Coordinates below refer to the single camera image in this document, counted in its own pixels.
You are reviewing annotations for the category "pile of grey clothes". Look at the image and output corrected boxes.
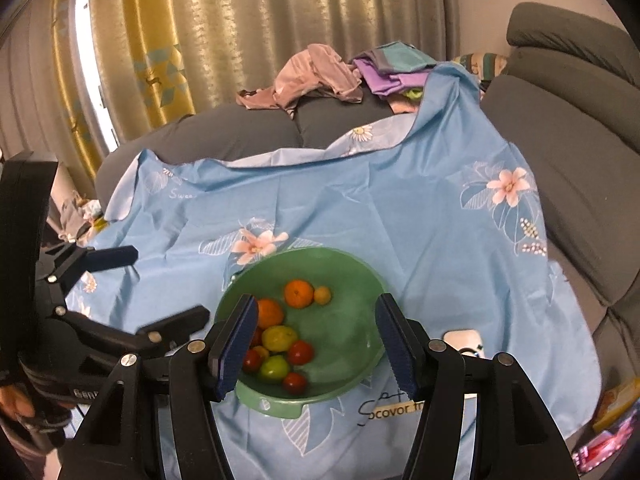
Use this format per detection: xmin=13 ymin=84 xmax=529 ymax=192
xmin=60 ymin=195 xmax=108 ymax=241

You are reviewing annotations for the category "red packet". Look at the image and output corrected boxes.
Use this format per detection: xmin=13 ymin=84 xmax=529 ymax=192
xmin=572 ymin=417 xmax=636 ymax=473

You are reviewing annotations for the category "blue floral cloth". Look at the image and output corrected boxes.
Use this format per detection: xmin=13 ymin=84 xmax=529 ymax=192
xmin=65 ymin=62 xmax=603 ymax=480

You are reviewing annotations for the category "patterned pillow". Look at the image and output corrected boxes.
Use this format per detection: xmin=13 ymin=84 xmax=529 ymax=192
xmin=457 ymin=51 xmax=510 ymax=93

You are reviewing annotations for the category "beige curtain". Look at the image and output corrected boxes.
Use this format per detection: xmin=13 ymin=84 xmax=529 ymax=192
xmin=165 ymin=0 xmax=458 ymax=116

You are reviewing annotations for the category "grey sofa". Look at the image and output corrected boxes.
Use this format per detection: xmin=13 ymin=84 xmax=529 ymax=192
xmin=95 ymin=2 xmax=640 ymax=361

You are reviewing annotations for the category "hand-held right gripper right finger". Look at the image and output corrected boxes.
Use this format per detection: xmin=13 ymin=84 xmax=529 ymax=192
xmin=375 ymin=293 xmax=573 ymax=480

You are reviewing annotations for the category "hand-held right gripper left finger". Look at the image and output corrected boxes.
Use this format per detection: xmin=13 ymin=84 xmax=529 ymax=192
xmin=57 ymin=293 xmax=260 ymax=480

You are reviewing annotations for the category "teal grey garment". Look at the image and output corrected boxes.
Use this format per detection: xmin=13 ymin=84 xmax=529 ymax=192
xmin=367 ymin=40 xmax=438 ymax=73

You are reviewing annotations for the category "green plastic bowl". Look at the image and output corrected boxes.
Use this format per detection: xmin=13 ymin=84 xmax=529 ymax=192
xmin=214 ymin=246 xmax=391 ymax=420

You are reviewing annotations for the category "grey curtain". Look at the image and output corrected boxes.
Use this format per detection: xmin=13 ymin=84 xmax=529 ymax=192
xmin=0 ymin=10 xmax=86 ymax=161

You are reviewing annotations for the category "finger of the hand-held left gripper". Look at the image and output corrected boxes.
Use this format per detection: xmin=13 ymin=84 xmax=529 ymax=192
xmin=42 ymin=245 xmax=139 ymax=283
xmin=55 ymin=304 xmax=211 ymax=356

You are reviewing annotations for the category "person's left hand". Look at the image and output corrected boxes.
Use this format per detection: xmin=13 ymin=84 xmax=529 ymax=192
xmin=0 ymin=370 xmax=37 ymax=421

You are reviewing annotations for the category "yellow packet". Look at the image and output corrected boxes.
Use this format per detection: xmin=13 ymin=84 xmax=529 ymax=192
xmin=592 ymin=377 xmax=640 ymax=433

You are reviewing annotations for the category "purple garment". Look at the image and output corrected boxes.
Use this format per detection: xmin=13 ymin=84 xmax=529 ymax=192
xmin=352 ymin=57 xmax=431 ymax=97

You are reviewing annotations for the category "white box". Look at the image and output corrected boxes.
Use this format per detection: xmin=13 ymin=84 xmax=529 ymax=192
xmin=443 ymin=329 xmax=485 ymax=357

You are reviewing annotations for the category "yellow patterned curtain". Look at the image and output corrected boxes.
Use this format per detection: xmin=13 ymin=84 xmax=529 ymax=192
xmin=117 ymin=0 xmax=197 ymax=136
xmin=49 ymin=0 xmax=108 ymax=173

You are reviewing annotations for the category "orange tangerine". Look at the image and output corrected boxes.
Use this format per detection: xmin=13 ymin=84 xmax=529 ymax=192
xmin=284 ymin=280 xmax=316 ymax=309
xmin=256 ymin=298 xmax=286 ymax=329

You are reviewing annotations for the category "green round fruit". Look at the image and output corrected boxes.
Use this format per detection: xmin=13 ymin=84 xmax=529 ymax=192
xmin=259 ymin=355 xmax=291 ymax=381

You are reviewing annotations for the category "pink garment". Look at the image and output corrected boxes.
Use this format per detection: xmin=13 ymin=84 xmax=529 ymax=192
xmin=237 ymin=44 xmax=363 ymax=116

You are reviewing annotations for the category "large yellow round fruit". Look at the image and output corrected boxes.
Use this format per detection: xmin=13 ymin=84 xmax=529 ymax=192
xmin=262 ymin=325 xmax=299 ymax=352

